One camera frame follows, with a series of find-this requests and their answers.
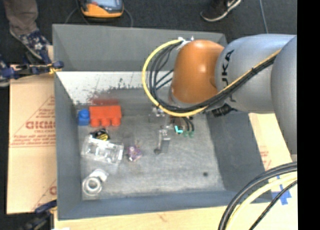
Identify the black and yellow tape measure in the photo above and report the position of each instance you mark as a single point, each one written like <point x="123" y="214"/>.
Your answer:
<point x="100" y="134"/>

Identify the brown cardboard board, red print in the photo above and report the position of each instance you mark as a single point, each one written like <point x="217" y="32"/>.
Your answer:
<point x="30" y="154"/>

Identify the grey metal bin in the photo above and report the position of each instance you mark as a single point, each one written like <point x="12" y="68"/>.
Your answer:
<point x="160" y="169"/>

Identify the black cylinder on white bracket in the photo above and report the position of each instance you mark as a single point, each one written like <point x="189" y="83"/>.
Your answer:
<point x="221" y="111"/>

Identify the clear plastic container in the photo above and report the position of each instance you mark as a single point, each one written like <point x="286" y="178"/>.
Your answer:
<point x="102" y="150"/>

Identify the purple small toy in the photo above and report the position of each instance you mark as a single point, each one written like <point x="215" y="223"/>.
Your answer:
<point x="133" y="152"/>

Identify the orange-red toy brick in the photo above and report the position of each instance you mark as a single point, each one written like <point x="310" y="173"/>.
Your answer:
<point x="105" y="115"/>

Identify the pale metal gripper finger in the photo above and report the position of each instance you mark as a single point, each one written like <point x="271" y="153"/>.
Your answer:
<point x="166" y="145"/>
<point x="157" y="111"/>

